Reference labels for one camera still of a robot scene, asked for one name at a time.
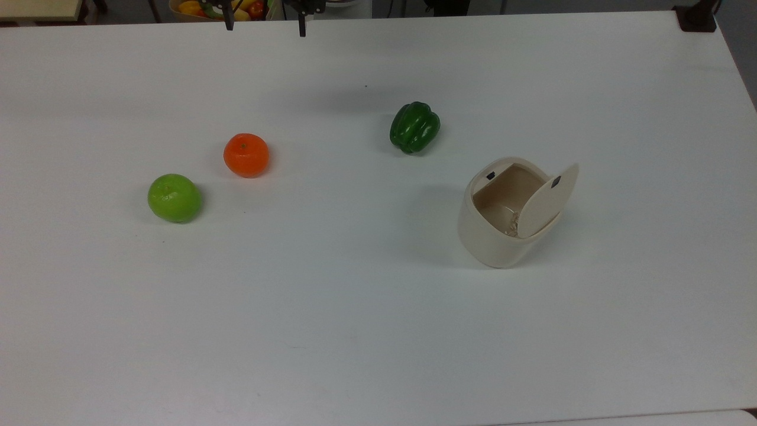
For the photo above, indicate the green apple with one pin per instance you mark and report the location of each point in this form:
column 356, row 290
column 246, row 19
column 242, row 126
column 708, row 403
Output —
column 174, row 198

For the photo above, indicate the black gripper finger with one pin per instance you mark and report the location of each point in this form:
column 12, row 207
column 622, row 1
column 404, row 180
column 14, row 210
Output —
column 229, row 18
column 302, row 21

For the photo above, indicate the basket of toy fruit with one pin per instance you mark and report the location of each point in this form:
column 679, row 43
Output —
column 192, row 9

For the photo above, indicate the light wooden table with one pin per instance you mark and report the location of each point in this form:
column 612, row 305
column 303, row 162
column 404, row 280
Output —
column 35, row 9

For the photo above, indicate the cream bin lid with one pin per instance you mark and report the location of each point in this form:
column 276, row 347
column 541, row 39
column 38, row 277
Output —
column 547, row 201

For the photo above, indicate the orange tangerine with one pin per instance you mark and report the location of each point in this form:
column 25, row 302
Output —
column 246, row 155

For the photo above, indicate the green bell pepper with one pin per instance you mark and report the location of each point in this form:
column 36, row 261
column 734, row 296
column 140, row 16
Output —
column 414, row 127

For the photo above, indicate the cream garbage bin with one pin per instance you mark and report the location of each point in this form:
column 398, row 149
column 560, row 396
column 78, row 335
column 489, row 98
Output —
column 491, row 239

